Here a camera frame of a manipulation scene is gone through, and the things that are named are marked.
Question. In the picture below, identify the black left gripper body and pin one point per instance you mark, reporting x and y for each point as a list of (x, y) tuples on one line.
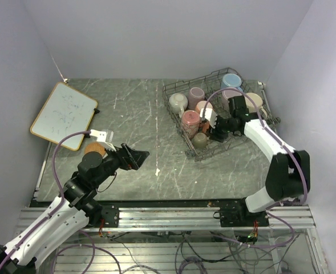
[(113, 160)]

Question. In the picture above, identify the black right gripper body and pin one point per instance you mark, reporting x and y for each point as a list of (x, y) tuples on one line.
[(222, 127)]

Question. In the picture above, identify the orange mug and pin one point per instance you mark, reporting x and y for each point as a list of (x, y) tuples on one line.
[(204, 127)]

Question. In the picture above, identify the small olive grey cup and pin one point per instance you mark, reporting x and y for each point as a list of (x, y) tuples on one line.
[(200, 140)]

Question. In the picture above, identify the peach pink mug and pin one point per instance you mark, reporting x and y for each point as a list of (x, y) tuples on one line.
[(201, 104)]

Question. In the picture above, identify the lavender mug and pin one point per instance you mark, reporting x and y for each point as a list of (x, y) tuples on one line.
[(227, 94)]

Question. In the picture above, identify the pink patterned mug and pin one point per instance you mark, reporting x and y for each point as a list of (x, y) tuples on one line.
[(190, 122)]

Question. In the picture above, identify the purple mug dark handle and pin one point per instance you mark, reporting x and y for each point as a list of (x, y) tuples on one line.
[(195, 95)]

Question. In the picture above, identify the green inside floral mug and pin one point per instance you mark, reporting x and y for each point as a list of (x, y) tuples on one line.
[(252, 99)]

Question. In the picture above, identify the light blue mug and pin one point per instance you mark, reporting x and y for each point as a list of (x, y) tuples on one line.
[(231, 80)]

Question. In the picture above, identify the cream white speckled mug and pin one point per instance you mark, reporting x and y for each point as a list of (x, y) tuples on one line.
[(178, 103)]

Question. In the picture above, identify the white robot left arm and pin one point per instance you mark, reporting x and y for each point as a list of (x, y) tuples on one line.
[(73, 209)]

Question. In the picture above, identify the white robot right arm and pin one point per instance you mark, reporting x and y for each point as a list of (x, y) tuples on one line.
[(289, 169)]

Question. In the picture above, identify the cork coaster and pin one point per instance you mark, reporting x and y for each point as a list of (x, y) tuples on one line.
[(95, 147)]

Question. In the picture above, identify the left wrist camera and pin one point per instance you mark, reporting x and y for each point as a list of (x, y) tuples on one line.
[(104, 138)]

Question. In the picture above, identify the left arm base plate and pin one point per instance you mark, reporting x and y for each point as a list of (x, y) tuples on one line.
[(103, 215)]

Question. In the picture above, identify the small whiteboard wooden frame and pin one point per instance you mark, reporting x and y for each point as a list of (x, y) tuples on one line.
[(65, 112)]

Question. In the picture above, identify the aluminium mounting rail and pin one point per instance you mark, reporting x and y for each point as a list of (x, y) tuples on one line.
[(190, 215)]

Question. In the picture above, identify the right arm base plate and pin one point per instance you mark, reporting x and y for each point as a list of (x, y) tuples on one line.
[(239, 216)]

